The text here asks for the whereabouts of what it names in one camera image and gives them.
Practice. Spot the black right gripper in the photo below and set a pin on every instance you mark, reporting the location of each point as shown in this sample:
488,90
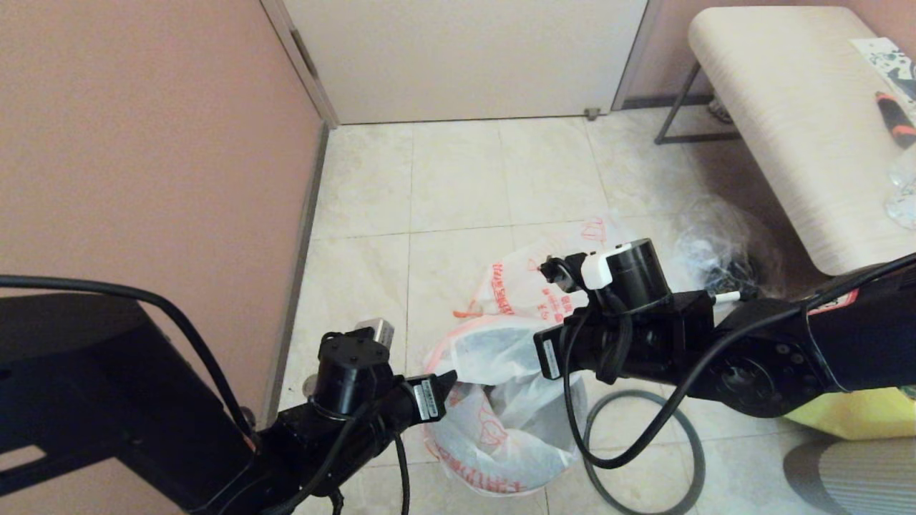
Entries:
644,336

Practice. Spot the white red-print plastic bag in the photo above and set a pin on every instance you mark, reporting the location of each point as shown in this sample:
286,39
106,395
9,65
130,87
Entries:
501,429

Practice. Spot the small metal door stop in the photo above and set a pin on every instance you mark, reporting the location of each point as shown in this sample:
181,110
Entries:
592,113

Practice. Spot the round grey floor disc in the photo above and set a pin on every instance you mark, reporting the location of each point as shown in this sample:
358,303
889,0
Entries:
309,386

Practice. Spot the white door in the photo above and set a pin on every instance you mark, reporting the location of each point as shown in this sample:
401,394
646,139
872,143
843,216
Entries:
465,57

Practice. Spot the printed white paper sheet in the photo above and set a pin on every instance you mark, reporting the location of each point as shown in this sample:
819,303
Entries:
887,57

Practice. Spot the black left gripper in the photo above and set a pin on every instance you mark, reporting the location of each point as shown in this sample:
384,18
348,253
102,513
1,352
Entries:
351,386

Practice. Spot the clear crumpled plastic bottle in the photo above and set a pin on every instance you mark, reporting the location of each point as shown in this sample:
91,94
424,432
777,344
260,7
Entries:
903,200

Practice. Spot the small grey floor object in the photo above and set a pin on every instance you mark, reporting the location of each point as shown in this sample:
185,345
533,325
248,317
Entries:
718,111

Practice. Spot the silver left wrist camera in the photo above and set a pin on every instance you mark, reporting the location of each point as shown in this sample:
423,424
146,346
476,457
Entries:
379,330

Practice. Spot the grey baseboard strip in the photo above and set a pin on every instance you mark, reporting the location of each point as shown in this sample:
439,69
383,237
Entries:
311,186

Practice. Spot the grey ribbed bin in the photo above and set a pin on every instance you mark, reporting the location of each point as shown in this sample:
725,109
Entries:
859,479

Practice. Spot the black orange tool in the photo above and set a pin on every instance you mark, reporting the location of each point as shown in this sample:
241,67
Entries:
898,121

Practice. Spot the clear bag with black items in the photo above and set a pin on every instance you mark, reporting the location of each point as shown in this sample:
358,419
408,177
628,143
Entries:
723,243

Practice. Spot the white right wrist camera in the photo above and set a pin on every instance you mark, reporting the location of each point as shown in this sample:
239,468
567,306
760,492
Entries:
597,272

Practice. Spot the yellow fabric tote bag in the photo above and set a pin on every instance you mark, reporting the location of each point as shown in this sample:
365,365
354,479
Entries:
859,418

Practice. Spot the white wood-grain table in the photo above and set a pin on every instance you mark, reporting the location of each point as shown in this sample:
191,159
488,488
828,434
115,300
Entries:
787,107

